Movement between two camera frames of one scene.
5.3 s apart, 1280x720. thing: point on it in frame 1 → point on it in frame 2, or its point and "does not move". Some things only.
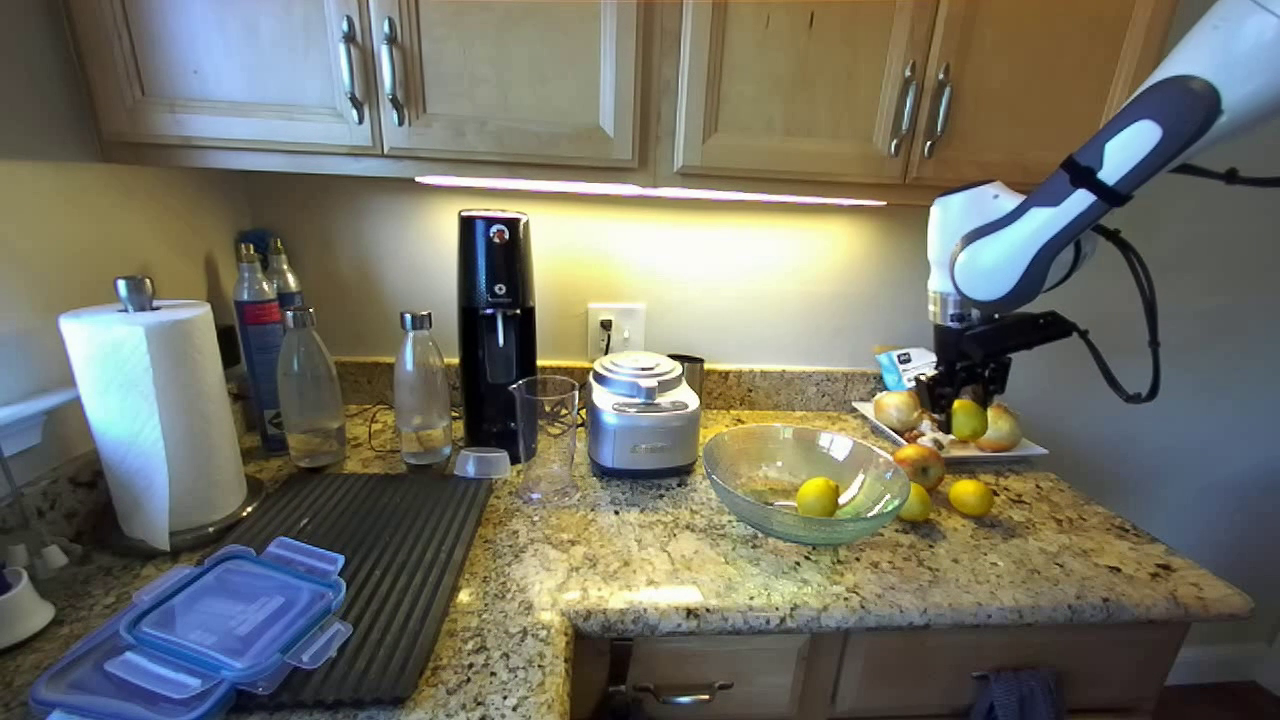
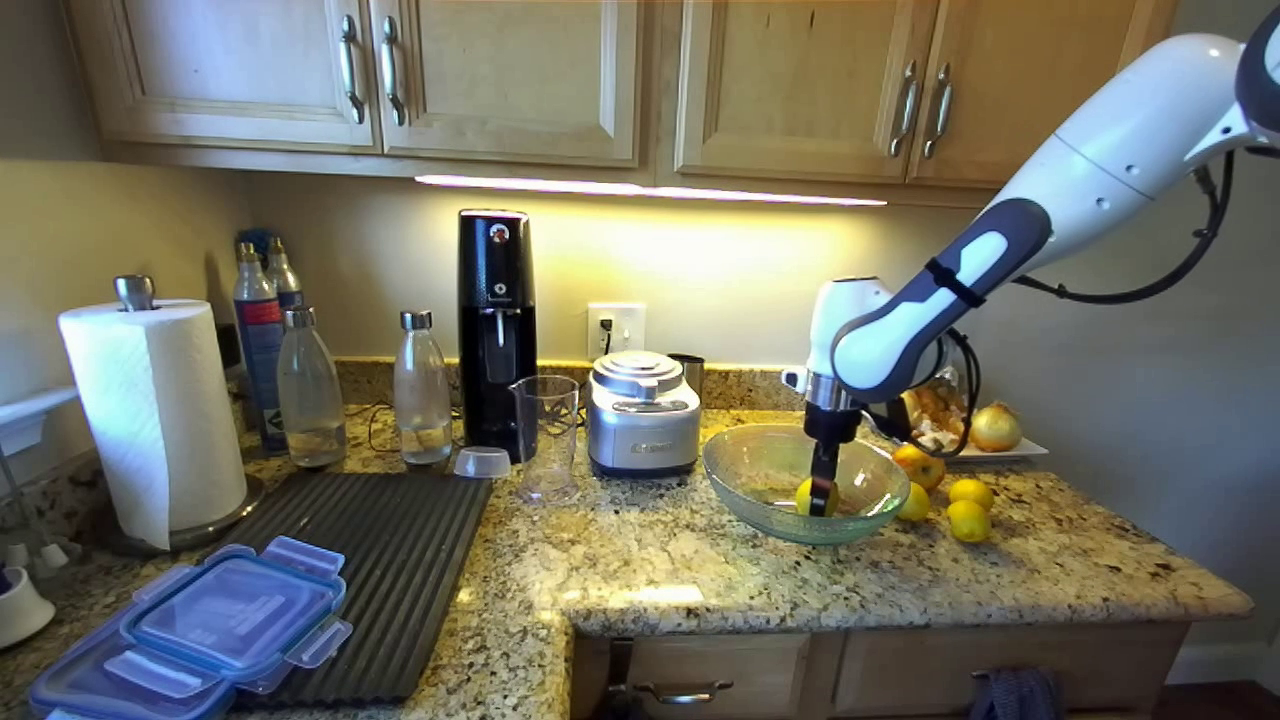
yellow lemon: (915, 500) does not move
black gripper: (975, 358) → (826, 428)
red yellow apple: (923, 467) does not move
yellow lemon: (970, 497) does not move
